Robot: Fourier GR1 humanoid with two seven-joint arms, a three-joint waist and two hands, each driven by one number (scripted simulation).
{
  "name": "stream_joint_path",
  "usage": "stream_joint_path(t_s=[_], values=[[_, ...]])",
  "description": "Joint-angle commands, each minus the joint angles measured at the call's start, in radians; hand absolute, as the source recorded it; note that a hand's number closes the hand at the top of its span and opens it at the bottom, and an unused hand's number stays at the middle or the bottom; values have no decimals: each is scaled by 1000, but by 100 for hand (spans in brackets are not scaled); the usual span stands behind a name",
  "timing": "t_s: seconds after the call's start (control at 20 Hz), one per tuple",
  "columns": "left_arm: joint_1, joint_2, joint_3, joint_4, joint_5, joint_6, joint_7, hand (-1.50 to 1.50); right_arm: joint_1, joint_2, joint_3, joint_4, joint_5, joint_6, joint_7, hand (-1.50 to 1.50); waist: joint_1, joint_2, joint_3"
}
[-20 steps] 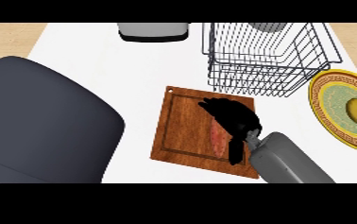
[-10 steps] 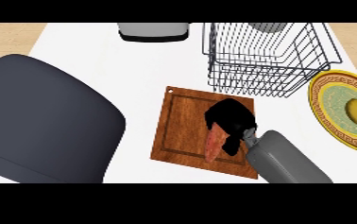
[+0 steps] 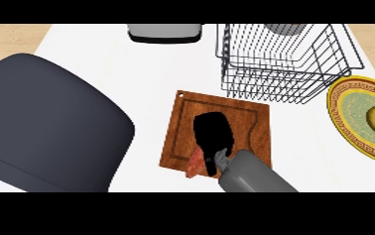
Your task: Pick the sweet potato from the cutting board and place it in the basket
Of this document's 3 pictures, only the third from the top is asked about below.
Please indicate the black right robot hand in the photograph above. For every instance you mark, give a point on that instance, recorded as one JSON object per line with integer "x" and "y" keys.
{"x": 214, "y": 131}

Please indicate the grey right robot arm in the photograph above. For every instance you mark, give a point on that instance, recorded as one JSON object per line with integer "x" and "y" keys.
{"x": 254, "y": 176}

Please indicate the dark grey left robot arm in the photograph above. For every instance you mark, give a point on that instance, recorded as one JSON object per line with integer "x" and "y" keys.
{"x": 58, "y": 126}

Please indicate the brown wooden cutting board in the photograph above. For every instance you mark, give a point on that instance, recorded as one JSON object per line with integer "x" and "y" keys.
{"x": 244, "y": 120}

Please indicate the reddish sweet potato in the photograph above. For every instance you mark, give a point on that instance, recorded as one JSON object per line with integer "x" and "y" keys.
{"x": 195, "y": 164}

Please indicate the yellow patterned plate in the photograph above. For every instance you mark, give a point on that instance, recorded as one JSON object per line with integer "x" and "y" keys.
{"x": 349, "y": 113}

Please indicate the grey and black appliance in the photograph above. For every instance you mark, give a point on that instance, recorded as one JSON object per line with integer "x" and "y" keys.
{"x": 164, "y": 32}

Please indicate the olive yellow round fruit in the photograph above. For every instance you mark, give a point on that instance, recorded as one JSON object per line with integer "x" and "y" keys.
{"x": 371, "y": 118}

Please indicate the grey round container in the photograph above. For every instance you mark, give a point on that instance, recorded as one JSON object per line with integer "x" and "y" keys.
{"x": 285, "y": 28}

